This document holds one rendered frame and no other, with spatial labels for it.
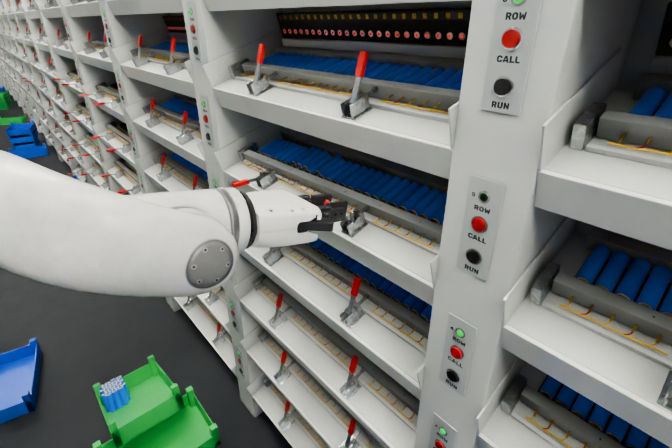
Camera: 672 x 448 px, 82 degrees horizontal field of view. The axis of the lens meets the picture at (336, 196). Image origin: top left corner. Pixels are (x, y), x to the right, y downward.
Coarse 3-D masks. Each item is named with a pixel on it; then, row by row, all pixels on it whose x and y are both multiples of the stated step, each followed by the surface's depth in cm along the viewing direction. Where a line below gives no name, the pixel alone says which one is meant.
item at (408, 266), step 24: (240, 144) 93; (264, 144) 98; (240, 168) 91; (336, 240) 66; (360, 240) 62; (384, 240) 61; (384, 264) 58; (408, 264) 56; (432, 264) 49; (408, 288) 57; (432, 288) 52
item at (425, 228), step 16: (256, 160) 89; (272, 160) 86; (288, 176) 82; (304, 176) 77; (320, 192) 75; (336, 192) 71; (352, 192) 69; (352, 208) 68; (384, 208) 64; (400, 224) 62; (416, 224) 59; (432, 224) 58; (416, 240) 58; (432, 240) 57
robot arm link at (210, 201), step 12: (168, 192) 42; (180, 192) 43; (192, 192) 43; (204, 192) 44; (216, 192) 45; (168, 204) 39; (180, 204) 39; (192, 204) 40; (204, 204) 42; (216, 204) 43; (216, 216) 42; (228, 216) 43; (228, 228) 43
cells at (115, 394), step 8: (120, 376) 136; (104, 384) 133; (112, 384) 132; (120, 384) 131; (104, 392) 129; (112, 392) 128; (120, 392) 129; (128, 392) 132; (104, 400) 127; (112, 400) 127; (120, 400) 129; (128, 400) 131; (112, 408) 127
